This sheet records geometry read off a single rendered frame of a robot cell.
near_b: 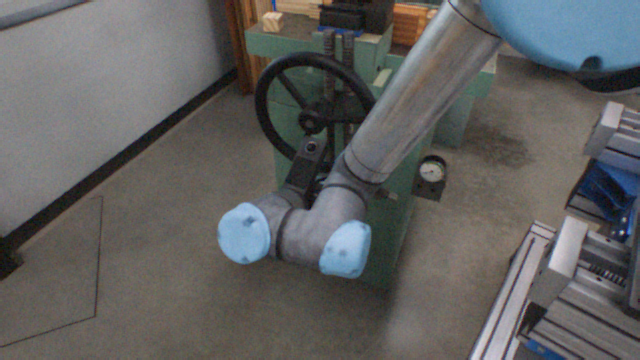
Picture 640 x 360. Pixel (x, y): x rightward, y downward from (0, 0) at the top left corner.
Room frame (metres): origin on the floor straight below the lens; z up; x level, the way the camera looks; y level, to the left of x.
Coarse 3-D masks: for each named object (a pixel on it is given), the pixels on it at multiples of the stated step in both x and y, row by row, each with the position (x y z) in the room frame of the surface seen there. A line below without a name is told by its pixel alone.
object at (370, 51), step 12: (312, 36) 0.75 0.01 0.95; (336, 36) 0.73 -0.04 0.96; (372, 36) 0.73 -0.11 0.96; (384, 36) 0.75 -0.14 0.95; (312, 48) 0.75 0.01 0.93; (336, 48) 0.73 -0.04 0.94; (360, 48) 0.71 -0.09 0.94; (372, 48) 0.70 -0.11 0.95; (384, 48) 0.76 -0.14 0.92; (360, 60) 0.71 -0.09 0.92; (372, 60) 0.70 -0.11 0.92; (384, 60) 0.78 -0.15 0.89; (360, 72) 0.71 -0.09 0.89; (372, 72) 0.70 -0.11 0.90
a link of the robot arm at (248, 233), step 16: (240, 208) 0.33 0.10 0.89; (256, 208) 0.33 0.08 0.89; (272, 208) 0.34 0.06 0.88; (288, 208) 0.34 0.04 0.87; (224, 224) 0.31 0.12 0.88; (240, 224) 0.30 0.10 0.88; (256, 224) 0.30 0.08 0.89; (272, 224) 0.31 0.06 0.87; (224, 240) 0.30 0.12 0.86; (240, 240) 0.29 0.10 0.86; (256, 240) 0.29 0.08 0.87; (272, 240) 0.30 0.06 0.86; (240, 256) 0.28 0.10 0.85; (256, 256) 0.28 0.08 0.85; (272, 256) 0.29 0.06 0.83
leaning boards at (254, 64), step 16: (224, 0) 2.22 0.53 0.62; (240, 0) 2.24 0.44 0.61; (256, 0) 2.22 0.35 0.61; (240, 16) 2.26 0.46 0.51; (256, 16) 2.21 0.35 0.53; (240, 32) 2.24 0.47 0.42; (240, 48) 2.26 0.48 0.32; (240, 64) 2.22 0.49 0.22; (256, 64) 2.19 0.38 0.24; (240, 80) 2.21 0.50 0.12; (256, 80) 2.17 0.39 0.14
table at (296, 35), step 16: (288, 16) 1.04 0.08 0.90; (304, 16) 1.04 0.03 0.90; (256, 32) 0.92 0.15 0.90; (272, 32) 0.92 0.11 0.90; (288, 32) 0.92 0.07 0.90; (304, 32) 0.92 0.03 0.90; (256, 48) 0.92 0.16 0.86; (272, 48) 0.90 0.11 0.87; (288, 48) 0.88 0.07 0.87; (304, 48) 0.87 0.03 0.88; (400, 48) 0.82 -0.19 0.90; (400, 64) 0.77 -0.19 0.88; (304, 80) 0.76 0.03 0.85; (320, 80) 0.75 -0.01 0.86; (336, 80) 0.73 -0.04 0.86; (384, 80) 0.72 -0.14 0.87; (480, 80) 0.70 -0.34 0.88; (480, 96) 0.70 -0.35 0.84
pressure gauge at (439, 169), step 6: (426, 156) 0.70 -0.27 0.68; (432, 156) 0.69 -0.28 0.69; (438, 156) 0.69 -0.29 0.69; (426, 162) 0.67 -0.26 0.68; (432, 162) 0.67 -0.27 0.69; (438, 162) 0.66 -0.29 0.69; (444, 162) 0.67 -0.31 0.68; (420, 168) 0.68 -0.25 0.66; (426, 168) 0.67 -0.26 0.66; (432, 168) 0.67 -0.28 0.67; (438, 168) 0.66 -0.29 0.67; (444, 168) 0.66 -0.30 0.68; (420, 174) 0.67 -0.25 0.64; (426, 174) 0.67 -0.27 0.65; (432, 174) 0.66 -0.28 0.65; (438, 174) 0.66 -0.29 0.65; (444, 174) 0.65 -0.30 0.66; (432, 180) 0.66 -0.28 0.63; (438, 180) 0.66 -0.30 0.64
